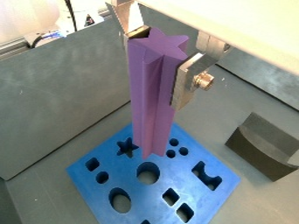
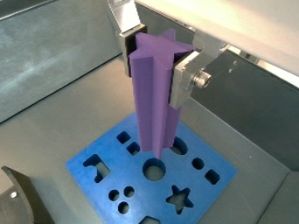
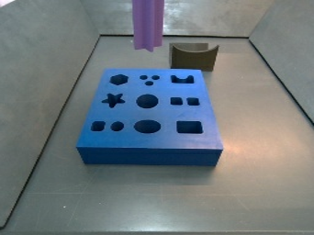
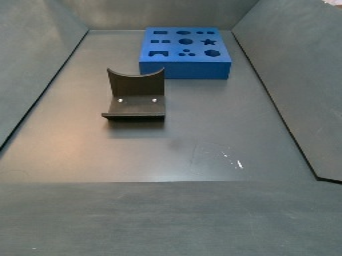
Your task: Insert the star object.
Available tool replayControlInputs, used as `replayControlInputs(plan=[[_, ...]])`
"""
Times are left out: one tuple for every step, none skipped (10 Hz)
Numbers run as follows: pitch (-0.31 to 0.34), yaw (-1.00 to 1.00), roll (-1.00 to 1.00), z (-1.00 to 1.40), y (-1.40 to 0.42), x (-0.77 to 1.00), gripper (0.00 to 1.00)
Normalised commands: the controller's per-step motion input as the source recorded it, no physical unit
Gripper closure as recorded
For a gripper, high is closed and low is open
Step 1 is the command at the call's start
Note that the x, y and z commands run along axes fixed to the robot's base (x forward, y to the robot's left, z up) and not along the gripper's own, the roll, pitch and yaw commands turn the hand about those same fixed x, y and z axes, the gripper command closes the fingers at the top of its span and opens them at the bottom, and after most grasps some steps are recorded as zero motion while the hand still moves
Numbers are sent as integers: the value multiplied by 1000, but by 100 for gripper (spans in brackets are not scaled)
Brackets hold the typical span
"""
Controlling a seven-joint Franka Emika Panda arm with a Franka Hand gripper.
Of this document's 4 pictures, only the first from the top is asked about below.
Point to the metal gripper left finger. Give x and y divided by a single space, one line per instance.
128 14

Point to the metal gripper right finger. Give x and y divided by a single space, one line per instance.
193 74

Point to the purple star-shaped peg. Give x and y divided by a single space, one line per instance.
154 58

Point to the grey foam side panel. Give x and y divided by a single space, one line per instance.
58 89

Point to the dark grey foam block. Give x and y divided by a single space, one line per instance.
265 146

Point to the blue shape-sorting board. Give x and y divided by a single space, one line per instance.
177 189

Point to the aluminium frame rail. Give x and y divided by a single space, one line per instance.
13 47

